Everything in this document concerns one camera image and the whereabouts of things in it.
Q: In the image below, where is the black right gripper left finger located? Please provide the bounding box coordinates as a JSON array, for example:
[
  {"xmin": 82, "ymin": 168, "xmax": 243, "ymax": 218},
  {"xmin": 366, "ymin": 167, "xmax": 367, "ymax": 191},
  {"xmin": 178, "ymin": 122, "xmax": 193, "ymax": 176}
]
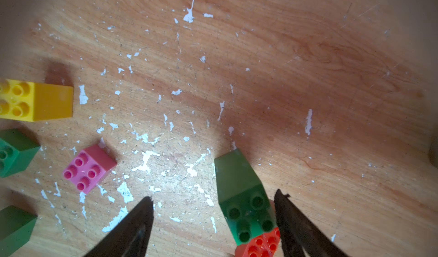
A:
[{"xmin": 86, "ymin": 197, "xmax": 154, "ymax": 257}]

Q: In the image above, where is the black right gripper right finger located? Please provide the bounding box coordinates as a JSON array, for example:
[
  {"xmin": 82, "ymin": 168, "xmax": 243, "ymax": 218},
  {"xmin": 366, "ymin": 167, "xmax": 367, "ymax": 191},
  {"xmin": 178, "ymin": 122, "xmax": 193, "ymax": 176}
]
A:
[{"xmin": 274, "ymin": 189, "xmax": 346, "ymax": 257}]

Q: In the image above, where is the red lego brick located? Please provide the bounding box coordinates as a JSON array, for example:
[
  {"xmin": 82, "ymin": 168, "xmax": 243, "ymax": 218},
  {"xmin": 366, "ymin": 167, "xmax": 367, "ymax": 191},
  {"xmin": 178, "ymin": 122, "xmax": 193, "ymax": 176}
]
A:
[{"xmin": 235, "ymin": 227, "xmax": 281, "ymax": 257}]

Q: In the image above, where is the tall green lego brick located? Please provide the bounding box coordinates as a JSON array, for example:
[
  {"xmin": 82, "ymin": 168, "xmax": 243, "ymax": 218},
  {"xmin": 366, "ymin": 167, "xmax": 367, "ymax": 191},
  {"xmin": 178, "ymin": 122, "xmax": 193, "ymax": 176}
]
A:
[{"xmin": 214, "ymin": 149, "xmax": 277, "ymax": 246}]

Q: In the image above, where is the pink lego brick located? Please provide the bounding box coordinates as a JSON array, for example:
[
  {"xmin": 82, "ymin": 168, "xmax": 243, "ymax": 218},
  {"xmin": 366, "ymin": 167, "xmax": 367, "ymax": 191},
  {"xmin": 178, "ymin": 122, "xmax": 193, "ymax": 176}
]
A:
[{"xmin": 63, "ymin": 144, "xmax": 117, "ymax": 194}]

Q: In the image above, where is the green lego brick front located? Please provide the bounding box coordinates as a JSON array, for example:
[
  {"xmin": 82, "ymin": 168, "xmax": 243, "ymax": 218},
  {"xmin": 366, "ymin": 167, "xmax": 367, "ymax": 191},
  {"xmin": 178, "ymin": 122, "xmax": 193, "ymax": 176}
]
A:
[{"xmin": 1, "ymin": 206, "xmax": 37, "ymax": 257}]

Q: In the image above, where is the small green lego brick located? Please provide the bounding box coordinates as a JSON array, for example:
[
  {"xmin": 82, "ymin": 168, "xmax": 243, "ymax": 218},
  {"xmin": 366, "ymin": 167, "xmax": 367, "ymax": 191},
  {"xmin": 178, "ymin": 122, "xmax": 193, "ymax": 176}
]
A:
[{"xmin": 1, "ymin": 129, "xmax": 40, "ymax": 178}]

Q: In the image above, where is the yellow lego brick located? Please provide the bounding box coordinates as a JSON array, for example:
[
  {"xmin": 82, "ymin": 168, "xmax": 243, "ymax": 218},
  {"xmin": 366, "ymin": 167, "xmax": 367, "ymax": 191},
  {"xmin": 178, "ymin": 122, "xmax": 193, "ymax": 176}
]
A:
[{"xmin": 1, "ymin": 79, "xmax": 74, "ymax": 122}]

